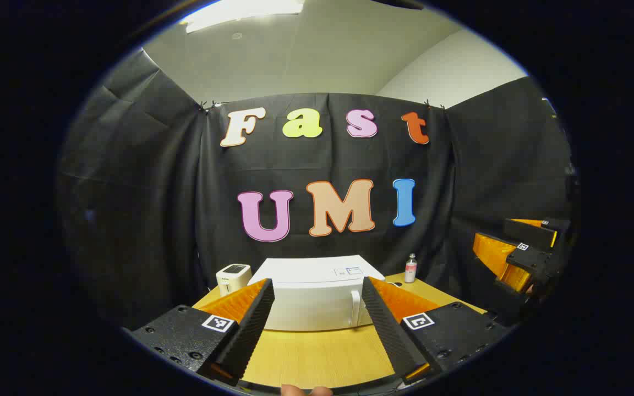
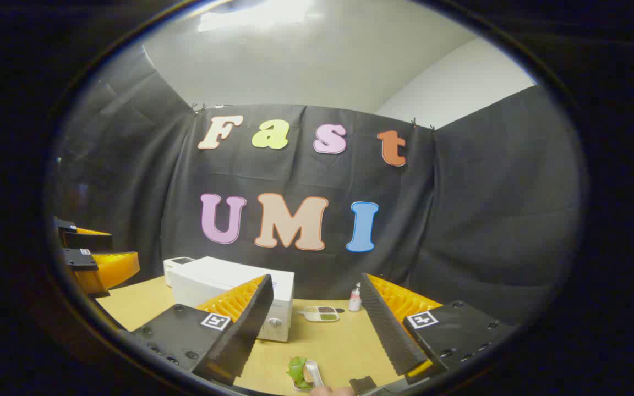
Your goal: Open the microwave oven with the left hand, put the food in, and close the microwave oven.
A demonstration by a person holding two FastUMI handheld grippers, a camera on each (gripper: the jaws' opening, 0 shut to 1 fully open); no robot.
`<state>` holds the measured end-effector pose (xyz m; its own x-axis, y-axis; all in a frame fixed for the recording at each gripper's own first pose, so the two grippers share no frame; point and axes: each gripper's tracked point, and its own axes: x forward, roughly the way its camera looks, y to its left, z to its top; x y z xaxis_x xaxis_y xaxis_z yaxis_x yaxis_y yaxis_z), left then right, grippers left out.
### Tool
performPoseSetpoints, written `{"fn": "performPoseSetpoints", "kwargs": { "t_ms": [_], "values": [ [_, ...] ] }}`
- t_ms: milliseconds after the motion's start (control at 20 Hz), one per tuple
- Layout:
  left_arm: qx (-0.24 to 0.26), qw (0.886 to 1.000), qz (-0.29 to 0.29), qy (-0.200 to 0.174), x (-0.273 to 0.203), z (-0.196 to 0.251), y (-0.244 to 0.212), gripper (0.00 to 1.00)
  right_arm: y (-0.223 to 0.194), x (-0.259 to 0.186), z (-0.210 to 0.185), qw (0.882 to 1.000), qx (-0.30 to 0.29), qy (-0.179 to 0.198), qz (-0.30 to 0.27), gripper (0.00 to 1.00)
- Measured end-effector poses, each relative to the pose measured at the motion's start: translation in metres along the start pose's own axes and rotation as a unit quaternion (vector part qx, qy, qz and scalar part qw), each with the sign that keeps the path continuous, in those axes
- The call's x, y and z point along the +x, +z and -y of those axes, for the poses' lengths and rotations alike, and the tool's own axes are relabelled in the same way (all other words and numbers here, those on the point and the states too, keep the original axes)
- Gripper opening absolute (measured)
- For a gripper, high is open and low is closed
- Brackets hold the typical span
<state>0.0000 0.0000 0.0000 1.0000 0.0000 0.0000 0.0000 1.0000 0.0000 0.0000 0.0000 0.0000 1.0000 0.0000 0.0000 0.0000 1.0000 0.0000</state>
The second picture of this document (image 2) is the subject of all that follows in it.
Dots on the small white pink bottle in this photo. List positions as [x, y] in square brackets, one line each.
[355, 300]

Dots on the sandwich with lettuce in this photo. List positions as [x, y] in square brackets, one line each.
[296, 371]

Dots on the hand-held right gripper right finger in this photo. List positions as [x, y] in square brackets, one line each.
[383, 324]

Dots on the white compartment dish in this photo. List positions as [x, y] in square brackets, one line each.
[322, 313]

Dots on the white sandwich holder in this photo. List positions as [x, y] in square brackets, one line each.
[317, 377]

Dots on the white toaster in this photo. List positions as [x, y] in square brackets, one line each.
[176, 264]

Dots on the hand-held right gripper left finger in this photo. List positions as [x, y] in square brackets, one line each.
[251, 319]

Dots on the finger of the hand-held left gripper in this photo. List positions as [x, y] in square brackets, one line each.
[88, 241]
[110, 267]

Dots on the white microwave oven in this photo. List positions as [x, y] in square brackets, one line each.
[207, 278]

